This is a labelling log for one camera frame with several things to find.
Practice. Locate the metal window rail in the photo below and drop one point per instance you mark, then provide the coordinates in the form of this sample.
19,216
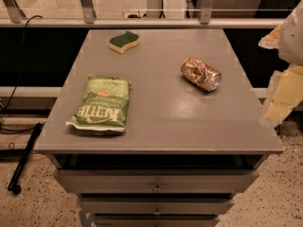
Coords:
148,23

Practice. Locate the grey drawer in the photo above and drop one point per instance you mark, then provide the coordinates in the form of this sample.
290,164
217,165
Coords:
154,221
155,206
155,181

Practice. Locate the top grey drawer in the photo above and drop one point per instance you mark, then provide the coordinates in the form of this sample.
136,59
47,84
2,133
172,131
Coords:
155,181

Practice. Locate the grey drawer cabinet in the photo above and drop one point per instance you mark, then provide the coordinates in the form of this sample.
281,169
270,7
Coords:
172,124

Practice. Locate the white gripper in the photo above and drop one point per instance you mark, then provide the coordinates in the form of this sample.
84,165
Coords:
293,42

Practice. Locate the orange soda can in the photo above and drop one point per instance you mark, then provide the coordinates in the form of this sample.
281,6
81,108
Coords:
201,74

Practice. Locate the bottom grey drawer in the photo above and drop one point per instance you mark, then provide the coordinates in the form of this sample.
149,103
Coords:
154,221

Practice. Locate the black rod on floor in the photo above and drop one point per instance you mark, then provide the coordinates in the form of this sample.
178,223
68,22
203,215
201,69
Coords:
13,186

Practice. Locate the green kettle chips bag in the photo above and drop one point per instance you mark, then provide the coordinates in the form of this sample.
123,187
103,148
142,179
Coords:
104,106

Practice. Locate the middle grey drawer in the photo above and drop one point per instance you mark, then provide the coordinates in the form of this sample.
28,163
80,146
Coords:
155,206

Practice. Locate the green yellow sponge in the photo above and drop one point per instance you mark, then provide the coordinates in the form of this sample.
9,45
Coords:
124,42

